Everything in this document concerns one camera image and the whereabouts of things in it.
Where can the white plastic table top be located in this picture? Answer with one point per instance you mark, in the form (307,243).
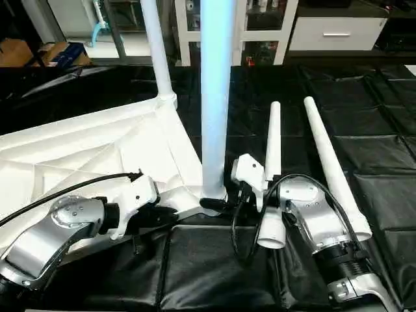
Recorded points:
(78,156)

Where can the white plastic table leg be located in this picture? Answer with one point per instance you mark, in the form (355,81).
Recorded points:
(217,91)
(273,175)
(157,49)
(335,169)

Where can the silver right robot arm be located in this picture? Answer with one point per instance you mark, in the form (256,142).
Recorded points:
(318,227)

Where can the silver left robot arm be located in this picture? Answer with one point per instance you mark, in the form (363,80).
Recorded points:
(49,240)

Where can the black work mat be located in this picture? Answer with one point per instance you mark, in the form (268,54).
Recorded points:
(377,110)

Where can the white drawer cabinet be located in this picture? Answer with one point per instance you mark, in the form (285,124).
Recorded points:
(338,32)
(260,29)

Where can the small blue box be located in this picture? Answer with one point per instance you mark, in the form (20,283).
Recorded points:
(66,53)

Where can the light blue hanger hook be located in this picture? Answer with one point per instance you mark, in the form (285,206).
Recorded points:
(99,23)

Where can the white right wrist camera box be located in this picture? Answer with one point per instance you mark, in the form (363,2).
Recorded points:
(249,172)

